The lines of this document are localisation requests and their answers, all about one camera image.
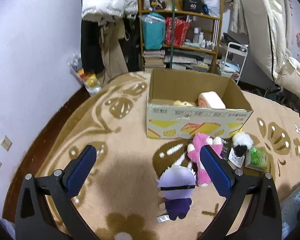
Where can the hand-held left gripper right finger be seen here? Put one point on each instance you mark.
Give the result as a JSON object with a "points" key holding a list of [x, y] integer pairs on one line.
{"points": [[215, 172]]}

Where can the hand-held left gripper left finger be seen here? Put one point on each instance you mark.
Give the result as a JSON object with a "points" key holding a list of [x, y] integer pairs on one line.
{"points": [[81, 170]]}

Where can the small clear plastic packet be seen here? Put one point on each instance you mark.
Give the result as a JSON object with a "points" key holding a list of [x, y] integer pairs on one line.
{"points": [[236, 161]]}

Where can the black tissue pack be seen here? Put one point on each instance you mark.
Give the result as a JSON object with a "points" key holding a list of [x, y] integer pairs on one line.
{"points": [[225, 150]]}

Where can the pink plush toy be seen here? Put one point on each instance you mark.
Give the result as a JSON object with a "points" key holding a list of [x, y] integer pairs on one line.
{"points": [[196, 153]]}

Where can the purple blindfolded plush doll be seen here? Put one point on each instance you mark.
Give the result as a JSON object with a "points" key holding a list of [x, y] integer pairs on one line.
{"points": [[176, 180]]}

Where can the white black-faced sheep plush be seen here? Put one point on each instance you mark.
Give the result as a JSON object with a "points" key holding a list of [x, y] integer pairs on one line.
{"points": [[242, 138]]}

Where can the printed cardboard box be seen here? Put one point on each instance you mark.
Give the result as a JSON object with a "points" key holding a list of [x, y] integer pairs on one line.
{"points": [[190, 120]]}

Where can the green tissue pack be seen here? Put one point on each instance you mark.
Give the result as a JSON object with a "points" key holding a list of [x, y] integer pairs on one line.
{"points": [[257, 157]]}

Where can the beige flower patterned carpet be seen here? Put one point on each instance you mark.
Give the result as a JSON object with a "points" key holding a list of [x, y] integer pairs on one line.
{"points": [[130, 155]]}

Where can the pink swiss roll plush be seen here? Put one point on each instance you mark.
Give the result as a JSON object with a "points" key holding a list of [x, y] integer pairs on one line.
{"points": [[211, 100]]}

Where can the yellow plush toy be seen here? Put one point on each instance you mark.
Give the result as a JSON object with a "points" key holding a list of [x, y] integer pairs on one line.
{"points": [[182, 103]]}

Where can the light blue fuzzy cloth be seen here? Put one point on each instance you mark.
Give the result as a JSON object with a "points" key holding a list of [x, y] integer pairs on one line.
{"points": [[295, 205]]}

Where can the clear bag of yellow toys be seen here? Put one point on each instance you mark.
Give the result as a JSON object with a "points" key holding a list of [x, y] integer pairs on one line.
{"points": [[90, 80]]}

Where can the stack of papers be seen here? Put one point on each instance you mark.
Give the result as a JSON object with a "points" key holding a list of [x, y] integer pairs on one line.
{"points": [[190, 60]]}

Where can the beige hanging trousers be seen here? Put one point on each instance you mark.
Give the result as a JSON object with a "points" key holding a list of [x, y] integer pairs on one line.
{"points": [[112, 55]]}

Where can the black hanging coat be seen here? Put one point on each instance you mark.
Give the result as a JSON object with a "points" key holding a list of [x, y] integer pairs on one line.
{"points": [[90, 50]]}

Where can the white trolley cart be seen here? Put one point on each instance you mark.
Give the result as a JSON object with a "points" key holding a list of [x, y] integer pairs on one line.
{"points": [[236, 48]]}

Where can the stack of books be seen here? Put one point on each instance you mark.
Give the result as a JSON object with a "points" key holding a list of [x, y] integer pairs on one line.
{"points": [[153, 58]]}

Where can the dark hanging clothes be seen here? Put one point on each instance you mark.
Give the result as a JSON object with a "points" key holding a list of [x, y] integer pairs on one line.
{"points": [[132, 50]]}

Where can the white cosmetic bottle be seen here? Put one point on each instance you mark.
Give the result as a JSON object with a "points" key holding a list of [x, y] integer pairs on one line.
{"points": [[201, 38], [196, 35]]}

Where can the red gift bag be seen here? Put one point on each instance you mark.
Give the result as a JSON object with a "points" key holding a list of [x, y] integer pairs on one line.
{"points": [[181, 32]]}

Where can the green pole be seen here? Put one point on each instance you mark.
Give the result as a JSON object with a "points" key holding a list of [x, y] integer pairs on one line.
{"points": [[174, 30]]}

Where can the teal bag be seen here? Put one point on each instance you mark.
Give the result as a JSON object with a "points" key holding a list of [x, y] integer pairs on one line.
{"points": [[152, 35]]}

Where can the white hanging curtain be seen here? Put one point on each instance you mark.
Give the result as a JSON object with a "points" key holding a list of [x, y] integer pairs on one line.
{"points": [[236, 17]]}

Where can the wooden shelf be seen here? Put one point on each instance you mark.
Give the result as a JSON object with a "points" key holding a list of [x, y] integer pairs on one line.
{"points": [[190, 14]]}

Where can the black box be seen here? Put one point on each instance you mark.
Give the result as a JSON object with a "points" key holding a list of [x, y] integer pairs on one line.
{"points": [[192, 3]]}

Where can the white puffer jacket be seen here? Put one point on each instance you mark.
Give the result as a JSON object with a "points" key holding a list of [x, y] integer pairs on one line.
{"points": [[102, 0]]}

